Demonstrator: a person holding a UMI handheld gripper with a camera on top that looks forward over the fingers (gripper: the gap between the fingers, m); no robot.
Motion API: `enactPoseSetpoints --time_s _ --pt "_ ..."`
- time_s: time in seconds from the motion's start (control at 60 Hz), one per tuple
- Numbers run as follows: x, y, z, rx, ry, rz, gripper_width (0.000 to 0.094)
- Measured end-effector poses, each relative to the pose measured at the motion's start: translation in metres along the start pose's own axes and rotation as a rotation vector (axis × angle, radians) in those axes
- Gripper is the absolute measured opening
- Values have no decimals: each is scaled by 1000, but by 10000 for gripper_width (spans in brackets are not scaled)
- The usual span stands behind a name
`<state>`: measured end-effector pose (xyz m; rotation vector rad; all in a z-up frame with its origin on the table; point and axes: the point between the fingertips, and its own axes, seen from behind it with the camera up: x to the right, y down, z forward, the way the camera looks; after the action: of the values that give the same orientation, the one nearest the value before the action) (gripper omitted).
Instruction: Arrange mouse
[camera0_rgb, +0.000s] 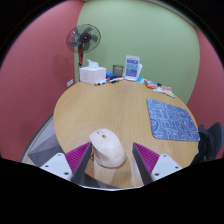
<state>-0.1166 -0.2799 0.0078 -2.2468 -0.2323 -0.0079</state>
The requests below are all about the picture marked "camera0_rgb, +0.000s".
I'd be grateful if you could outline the white tissue box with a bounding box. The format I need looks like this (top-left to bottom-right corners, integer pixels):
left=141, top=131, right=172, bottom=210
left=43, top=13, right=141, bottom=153
left=79, top=59, right=107, bottom=85

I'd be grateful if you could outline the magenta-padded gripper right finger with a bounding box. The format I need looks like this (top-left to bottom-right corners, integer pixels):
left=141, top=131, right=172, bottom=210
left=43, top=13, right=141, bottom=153
left=132, top=142, right=184, bottom=186

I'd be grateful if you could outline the dark translucent cup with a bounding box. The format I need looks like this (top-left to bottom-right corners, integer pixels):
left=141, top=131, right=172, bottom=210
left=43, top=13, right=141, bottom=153
left=112, top=64, right=125, bottom=79

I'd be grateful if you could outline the black chair with bag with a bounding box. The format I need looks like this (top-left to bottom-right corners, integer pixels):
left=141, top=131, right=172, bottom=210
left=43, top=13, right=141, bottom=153
left=191, top=121, right=224, bottom=166

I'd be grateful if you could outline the white snack packet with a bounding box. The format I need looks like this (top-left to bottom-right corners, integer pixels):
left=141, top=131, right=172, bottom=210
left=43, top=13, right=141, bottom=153
left=153, top=85, right=169, bottom=94

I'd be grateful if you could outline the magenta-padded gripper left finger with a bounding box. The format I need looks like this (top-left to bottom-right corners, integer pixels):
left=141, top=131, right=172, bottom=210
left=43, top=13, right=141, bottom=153
left=39, top=141, right=95, bottom=186

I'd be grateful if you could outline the black whiteboard marker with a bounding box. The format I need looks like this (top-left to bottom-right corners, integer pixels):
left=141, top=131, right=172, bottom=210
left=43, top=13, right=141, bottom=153
left=94, top=79, right=110, bottom=87
left=108, top=77, right=125, bottom=84

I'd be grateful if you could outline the standing fan with red pole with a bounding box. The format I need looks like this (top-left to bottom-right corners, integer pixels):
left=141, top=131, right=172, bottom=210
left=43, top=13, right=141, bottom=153
left=65, top=23, right=102, bottom=68

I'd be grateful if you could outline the pale pink computer mouse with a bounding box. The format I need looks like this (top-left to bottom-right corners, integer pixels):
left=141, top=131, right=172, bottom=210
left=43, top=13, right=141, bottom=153
left=88, top=128, right=127, bottom=169

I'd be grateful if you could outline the blue patterned mouse pad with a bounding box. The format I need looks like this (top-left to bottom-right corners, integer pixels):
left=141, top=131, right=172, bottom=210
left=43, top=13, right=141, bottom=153
left=145, top=98, right=201, bottom=142

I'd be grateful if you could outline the grey mesh chair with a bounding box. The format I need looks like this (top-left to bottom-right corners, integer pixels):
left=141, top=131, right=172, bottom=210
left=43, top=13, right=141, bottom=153
left=20, top=113, right=66, bottom=168

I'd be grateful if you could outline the white plastic chair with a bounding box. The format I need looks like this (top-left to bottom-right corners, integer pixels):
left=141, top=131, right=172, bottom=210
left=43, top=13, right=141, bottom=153
left=137, top=63, right=144, bottom=80

